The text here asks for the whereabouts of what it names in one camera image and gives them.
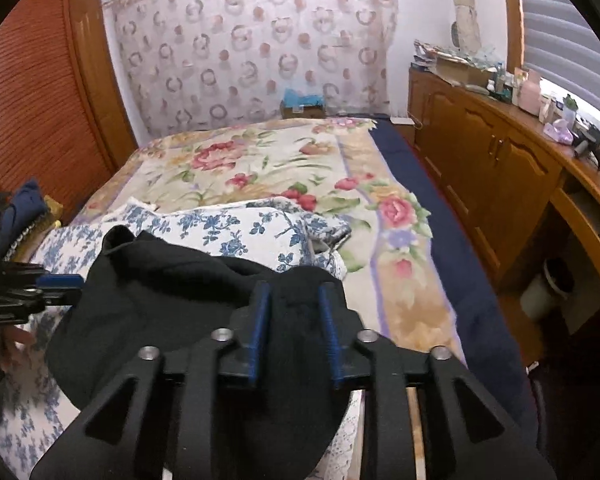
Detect open cardboard box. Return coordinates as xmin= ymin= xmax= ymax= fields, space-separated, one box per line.
xmin=435 ymin=55 xmax=493 ymax=88

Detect black handheld device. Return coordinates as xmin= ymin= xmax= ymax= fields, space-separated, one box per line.
xmin=572 ymin=127 xmax=600 ymax=168

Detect navy bed sheet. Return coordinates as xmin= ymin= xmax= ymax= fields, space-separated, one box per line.
xmin=367 ymin=117 xmax=538 ymax=441

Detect dark circle-patterned folded cloth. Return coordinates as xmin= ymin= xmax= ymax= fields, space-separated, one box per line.
xmin=2 ymin=195 xmax=63 ymax=263

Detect rose floral blanket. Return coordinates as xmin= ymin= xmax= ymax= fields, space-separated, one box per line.
xmin=70 ymin=116 xmax=466 ymax=361

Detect circle-patterned sheer curtain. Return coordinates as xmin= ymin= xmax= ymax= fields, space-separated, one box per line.
xmin=102 ymin=0 xmax=398 ymax=138

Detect purple tissue pack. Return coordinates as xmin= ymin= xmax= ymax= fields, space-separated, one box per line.
xmin=544 ymin=119 xmax=575 ymax=145

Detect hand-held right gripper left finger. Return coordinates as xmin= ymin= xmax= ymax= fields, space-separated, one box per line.
xmin=30 ymin=280 xmax=273 ymax=480

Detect brown box with blue cloth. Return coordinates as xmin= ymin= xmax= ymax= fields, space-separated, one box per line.
xmin=280 ymin=87 xmax=327 ymax=120

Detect long wooden cabinet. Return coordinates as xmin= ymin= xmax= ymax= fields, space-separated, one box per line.
xmin=407 ymin=62 xmax=600 ymax=341

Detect pink bottle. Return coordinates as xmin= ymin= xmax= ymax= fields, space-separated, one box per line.
xmin=517 ymin=69 xmax=543 ymax=116

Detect beige tied side curtain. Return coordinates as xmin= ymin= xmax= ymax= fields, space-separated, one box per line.
xmin=442 ymin=0 xmax=481 ymax=53

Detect brown louvred wooden wardrobe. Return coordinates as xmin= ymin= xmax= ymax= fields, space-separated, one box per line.
xmin=0 ymin=0 xmax=138 ymax=226

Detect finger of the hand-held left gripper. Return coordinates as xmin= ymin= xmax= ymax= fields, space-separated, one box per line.
xmin=35 ymin=273 xmax=87 ymax=290
xmin=39 ymin=290 xmax=84 ymax=310

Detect black printed t-shirt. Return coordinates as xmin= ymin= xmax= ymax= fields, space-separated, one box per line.
xmin=45 ymin=225 xmax=353 ymax=480

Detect white waste bin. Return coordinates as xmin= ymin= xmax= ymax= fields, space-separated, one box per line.
xmin=520 ymin=258 xmax=576 ymax=321

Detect folded navy clothes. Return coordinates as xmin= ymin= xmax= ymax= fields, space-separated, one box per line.
xmin=0 ymin=177 xmax=48 ymax=256

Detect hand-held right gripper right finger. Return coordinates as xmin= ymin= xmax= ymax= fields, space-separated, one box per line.
xmin=317 ymin=280 xmax=558 ymax=480

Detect stack of papers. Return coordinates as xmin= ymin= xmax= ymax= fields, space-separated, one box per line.
xmin=412 ymin=39 xmax=443 ymax=68

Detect grey striped window blind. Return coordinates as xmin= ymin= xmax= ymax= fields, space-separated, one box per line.
xmin=512 ymin=0 xmax=600 ymax=121

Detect person's left hand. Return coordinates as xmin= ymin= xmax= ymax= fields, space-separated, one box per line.
xmin=0 ymin=327 xmax=37 ymax=362

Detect blue floral white sheet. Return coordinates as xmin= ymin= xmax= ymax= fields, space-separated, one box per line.
xmin=0 ymin=195 xmax=353 ymax=480

